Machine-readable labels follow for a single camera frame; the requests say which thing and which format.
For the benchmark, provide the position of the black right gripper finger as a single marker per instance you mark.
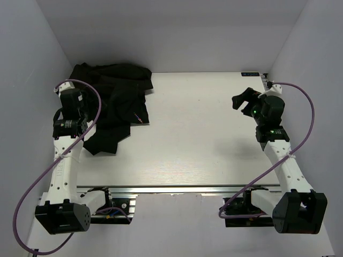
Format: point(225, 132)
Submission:
point(238, 100)
point(250, 94)

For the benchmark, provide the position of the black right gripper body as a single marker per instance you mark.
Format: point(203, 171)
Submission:
point(253, 110)

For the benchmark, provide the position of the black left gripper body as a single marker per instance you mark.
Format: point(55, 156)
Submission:
point(88, 110)

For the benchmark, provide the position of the black zip jacket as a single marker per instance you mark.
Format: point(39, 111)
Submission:
point(119, 90)

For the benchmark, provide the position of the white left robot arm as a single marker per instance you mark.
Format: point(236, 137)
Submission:
point(64, 210)

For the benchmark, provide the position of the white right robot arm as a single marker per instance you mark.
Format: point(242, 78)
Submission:
point(300, 209)

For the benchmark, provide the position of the blue right corner label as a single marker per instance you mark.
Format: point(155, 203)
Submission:
point(250, 74)

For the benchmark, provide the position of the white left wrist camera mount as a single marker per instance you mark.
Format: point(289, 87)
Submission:
point(64, 86)

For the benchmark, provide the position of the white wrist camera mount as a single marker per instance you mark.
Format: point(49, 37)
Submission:
point(64, 86)
point(272, 90)

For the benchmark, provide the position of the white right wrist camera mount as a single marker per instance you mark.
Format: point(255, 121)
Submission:
point(272, 90)

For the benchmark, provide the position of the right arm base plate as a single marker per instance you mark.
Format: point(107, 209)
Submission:
point(242, 206)

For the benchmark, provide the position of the aluminium front table rail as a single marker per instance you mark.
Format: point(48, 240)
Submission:
point(133, 191)

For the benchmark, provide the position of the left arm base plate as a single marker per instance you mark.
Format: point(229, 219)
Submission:
point(118, 208)

